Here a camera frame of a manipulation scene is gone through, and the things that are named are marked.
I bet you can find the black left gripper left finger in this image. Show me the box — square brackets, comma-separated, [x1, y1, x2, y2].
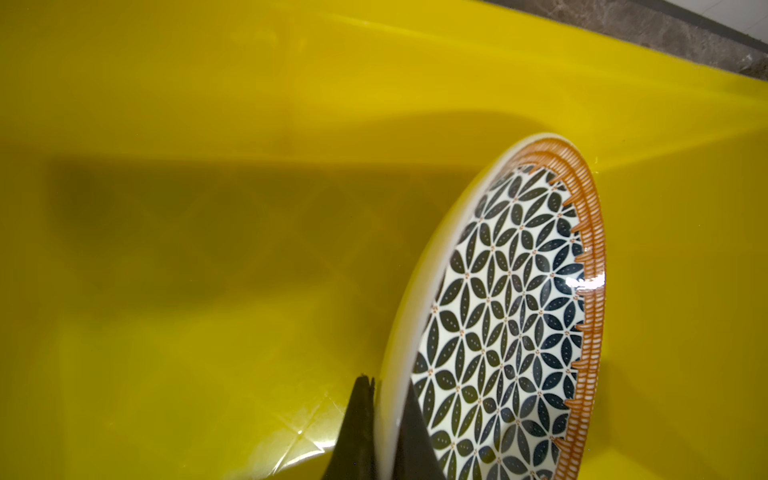
[322, 375, 376, 480]

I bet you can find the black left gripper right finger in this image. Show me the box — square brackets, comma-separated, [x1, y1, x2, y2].
[393, 384, 446, 480]

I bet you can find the black white flower-pattern plate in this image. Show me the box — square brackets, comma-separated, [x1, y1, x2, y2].
[373, 134, 606, 479]

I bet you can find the yellow plastic bin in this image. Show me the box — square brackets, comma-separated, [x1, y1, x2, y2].
[1, 1, 767, 479]

